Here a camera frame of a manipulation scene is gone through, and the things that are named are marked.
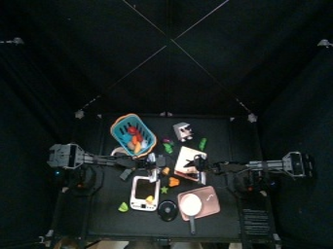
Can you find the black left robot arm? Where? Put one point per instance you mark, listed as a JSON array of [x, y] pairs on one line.
[[71, 156]]

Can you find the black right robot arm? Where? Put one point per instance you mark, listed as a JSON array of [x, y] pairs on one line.
[[277, 164]]

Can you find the yellow toy corn top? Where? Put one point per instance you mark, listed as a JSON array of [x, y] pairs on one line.
[[150, 199]]

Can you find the yellow-green toy corn piece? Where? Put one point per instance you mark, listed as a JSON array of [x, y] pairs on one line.
[[123, 207]]

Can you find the white wooden cutting board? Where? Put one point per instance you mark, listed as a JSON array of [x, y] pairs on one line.
[[183, 155]]

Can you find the small orange toy piece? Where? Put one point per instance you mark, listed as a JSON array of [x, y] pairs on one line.
[[166, 170]]

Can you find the yellow toy fruit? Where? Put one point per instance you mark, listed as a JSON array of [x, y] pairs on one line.
[[138, 148]]

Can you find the green toy vegetable piece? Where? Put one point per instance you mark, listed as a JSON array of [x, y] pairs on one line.
[[167, 148]]

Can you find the green toy star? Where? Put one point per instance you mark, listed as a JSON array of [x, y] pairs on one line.
[[163, 190]]

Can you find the orange toy food chunk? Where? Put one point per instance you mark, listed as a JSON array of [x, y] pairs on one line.
[[173, 182]]

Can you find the green toy pepper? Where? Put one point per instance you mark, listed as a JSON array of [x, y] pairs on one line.
[[202, 144]]

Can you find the purple toy eggplant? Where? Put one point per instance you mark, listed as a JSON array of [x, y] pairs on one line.
[[167, 140]]

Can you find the orange toy carrot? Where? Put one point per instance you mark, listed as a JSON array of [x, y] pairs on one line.
[[136, 139]]

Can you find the white toy bowl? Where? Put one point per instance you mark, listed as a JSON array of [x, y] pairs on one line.
[[116, 150]]

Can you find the grey toy toaster box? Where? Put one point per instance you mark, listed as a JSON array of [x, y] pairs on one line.
[[182, 131]]

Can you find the red toy tomato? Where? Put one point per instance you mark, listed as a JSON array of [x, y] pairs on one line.
[[132, 130]]

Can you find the black round lid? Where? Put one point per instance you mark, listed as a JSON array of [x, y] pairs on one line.
[[167, 210]]

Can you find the blue basket with orange rim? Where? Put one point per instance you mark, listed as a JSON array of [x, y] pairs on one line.
[[120, 129]]

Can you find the white toy frying pan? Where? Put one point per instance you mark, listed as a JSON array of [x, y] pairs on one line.
[[190, 205]]

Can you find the grey frame clamp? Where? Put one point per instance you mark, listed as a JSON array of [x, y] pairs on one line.
[[251, 117], [165, 113], [79, 113]]

